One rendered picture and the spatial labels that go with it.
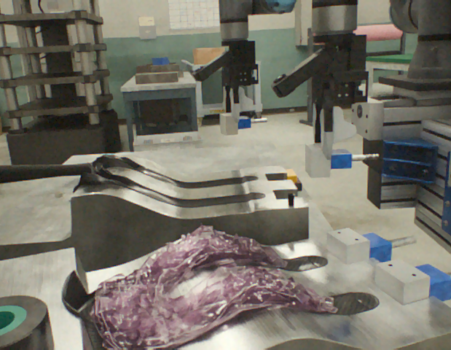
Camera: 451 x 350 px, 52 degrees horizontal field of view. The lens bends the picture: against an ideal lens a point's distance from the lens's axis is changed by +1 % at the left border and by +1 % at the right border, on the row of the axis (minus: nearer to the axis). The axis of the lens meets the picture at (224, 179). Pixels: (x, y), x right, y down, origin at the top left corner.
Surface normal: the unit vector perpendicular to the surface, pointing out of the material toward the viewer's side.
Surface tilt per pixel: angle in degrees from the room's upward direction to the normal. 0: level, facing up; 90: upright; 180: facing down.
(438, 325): 0
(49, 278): 0
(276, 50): 90
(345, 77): 90
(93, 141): 90
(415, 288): 90
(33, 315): 0
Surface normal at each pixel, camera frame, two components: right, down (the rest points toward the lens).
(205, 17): 0.11, 0.28
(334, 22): -0.15, 0.29
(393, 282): -0.94, 0.15
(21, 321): -0.05, -0.96
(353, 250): 0.33, 0.26
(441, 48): -0.45, -0.03
